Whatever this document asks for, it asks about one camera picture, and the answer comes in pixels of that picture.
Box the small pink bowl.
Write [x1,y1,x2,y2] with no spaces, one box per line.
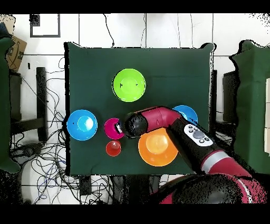
[103,117,126,141]

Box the orange cup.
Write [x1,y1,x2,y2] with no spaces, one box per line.
[105,139,122,157]

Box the large yellow bowl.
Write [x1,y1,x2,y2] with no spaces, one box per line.
[138,127,179,167]

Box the large green bowl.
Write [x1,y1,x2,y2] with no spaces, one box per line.
[112,68,147,103]

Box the large blue bowl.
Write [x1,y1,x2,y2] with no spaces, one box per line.
[172,105,199,125]
[66,109,98,142]

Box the black power strip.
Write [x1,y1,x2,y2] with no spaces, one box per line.
[79,176,92,196]

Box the dark green table cloth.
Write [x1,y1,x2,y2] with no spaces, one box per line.
[64,41,216,176]

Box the black floor stand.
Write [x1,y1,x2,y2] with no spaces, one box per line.
[9,67,48,142]
[210,69,240,127]

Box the black chair base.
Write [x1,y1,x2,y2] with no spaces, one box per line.
[9,142,44,164]

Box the green cloth covered table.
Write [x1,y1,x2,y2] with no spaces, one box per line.
[229,40,270,174]
[0,36,21,174]

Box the cardboard box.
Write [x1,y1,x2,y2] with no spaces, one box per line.
[5,34,27,73]

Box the black floor cable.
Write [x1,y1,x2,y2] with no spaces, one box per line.
[102,14,115,48]

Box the black square frame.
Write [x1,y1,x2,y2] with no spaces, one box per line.
[30,14,61,38]

